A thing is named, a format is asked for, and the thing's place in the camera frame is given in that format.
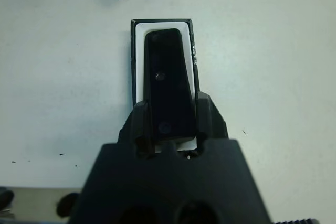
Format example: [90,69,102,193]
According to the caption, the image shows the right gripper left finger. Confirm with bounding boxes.
[115,99,155,161]

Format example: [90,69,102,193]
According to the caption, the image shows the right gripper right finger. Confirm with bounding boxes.
[195,91,228,154]

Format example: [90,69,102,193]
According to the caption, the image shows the small black phone device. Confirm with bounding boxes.
[143,28,198,142]

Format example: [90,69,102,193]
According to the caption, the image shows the black box base white insert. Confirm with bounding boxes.
[129,18,202,154]

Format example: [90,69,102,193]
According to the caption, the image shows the black rounded object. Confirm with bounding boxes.
[56,192,80,218]
[0,186,15,212]

